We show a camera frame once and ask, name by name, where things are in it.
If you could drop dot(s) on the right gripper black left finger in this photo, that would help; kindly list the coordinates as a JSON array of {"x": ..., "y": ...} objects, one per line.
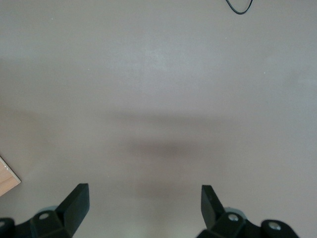
[{"x": 74, "y": 208}]

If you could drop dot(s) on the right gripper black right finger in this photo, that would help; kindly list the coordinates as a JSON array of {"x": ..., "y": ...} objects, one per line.
[{"x": 210, "y": 208}]

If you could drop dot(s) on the beech wood drawer cabinet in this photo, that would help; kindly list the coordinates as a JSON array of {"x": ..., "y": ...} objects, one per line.
[{"x": 6, "y": 178}]

